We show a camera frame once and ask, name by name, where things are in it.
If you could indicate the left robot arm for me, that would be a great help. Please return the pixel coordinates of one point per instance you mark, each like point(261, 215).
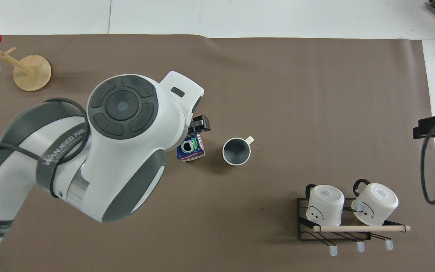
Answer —
point(127, 158)

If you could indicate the white cup with grey inside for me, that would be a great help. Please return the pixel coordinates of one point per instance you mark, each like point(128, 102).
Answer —
point(236, 152)

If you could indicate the white mug with dot eyes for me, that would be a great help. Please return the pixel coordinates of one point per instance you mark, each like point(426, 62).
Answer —
point(325, 204)

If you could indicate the wooden mug tree stand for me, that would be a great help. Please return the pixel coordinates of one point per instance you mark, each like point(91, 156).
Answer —
point(32, 73)

